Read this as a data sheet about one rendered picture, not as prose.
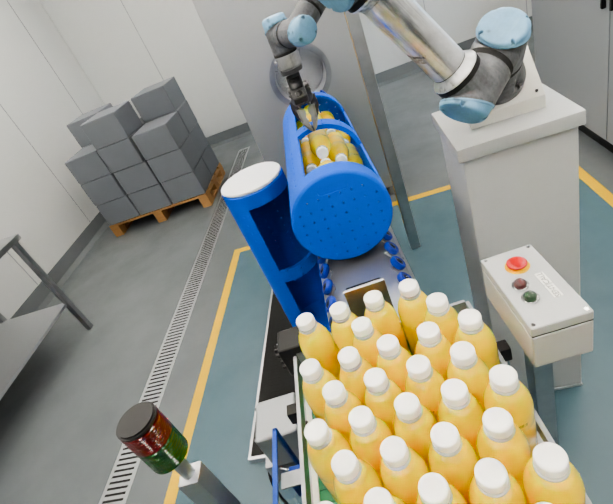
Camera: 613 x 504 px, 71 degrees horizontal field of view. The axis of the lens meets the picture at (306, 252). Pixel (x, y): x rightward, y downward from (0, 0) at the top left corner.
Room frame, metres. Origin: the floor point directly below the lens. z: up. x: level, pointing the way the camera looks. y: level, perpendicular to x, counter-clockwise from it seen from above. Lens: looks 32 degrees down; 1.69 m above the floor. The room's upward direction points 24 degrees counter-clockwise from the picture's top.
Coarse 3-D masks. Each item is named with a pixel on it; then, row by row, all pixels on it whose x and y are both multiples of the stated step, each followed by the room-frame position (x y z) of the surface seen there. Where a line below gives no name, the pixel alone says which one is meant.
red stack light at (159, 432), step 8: (160, 416) 0.46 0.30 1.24; (160, 424) 0.45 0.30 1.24; (168, 424) 0.47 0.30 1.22; (152, 432) 0.44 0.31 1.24; (160, 432) 0.45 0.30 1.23; (168, 432) 0.45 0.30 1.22; (136, 440) 0.43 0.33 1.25; (144, 440) 0.43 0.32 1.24; (152, 440) 0.44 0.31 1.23; (160, 440) 0.44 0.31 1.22; (128, 448) 0.44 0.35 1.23; (136, 448) 0.43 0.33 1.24; (144, 448) 0.43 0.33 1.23; (152, 448) 0.43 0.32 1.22; (160, 448) 0.44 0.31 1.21; (144, 456) 0.43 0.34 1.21
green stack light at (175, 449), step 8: (176, 432) 0.47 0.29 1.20; (168, 440) 0.45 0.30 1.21; (176, 440) 0.45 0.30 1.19; (184, 440) 0.47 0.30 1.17; (168, 448) 0.44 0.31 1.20; (176, 448) 0.45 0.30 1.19; (184, 448) 0.45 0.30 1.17; (152, 456) 0.43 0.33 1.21; (160, 456) 0.43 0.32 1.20; (168, 456) 0.44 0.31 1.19; (176, 456) 0.44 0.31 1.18; (184, 456) 0.45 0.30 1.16; (152, 464) 0.43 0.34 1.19; (160, 464) 0.43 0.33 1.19; (168, 464) 0.43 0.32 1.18; (176, 464) 0.44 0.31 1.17; (160, 472) 0.43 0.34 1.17; (168, 472) 0.43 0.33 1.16
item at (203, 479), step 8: (192, 464) 0.48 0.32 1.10; (200, 464) 0.47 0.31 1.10; (200, 472) 0.46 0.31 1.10; (208, 472) 0.47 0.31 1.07; (184, 480) 0.45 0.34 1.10; (192, 480) 0.45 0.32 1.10; (200, 480) 0.45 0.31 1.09; (208, 480) 0.46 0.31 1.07; (216, 480) 0.47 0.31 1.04; (184, 488) 0.45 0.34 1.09; (192, 488) 0.44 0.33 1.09; (200, 488) 0.44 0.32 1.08; (208, 488) 0.45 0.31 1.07; (216, 488) 0.46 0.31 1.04; (224, 488) 0.47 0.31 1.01; (192, 496) 0.45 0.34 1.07; (200, 496) 0.44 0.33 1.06; (208, 496) 0.44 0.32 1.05; (216, 496) 0.45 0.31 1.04; (224, 496) 0.46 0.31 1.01; (232, 496) 0.47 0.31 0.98
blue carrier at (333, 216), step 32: (320, 96) 1.82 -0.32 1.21; (288, 128) 1.65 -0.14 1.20; (320, 128) 1.42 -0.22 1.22; (352, 128) 1.58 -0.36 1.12; (288, 160) 1.38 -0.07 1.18; (320, 192) 1.04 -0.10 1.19; (352, 192) 1.02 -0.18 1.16; (384, 192) 1.01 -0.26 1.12; (320, 224) 1.04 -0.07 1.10; (352, 224) 1.03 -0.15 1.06; (384, 224) 1.01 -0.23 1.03; (320, 256) 1.05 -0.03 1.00; (352, 256) 1.03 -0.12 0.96
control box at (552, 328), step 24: (504, 264) 0.60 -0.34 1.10; (528, 264) 0.57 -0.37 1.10; (504, 288) 0.55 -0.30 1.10; (528, 288) 0.52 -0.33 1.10; (552, 288) 0.50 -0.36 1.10; (504, 312) 0.55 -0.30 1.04; (528, 312) 0.48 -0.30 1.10; (552, 312) 0.46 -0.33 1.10; (576, 312) 0.44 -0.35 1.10; (528, 336) 0.45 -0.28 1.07; (552, 336) 0.44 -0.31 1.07; (576, 336) 0.43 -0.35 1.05; (552, 360) 0.44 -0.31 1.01
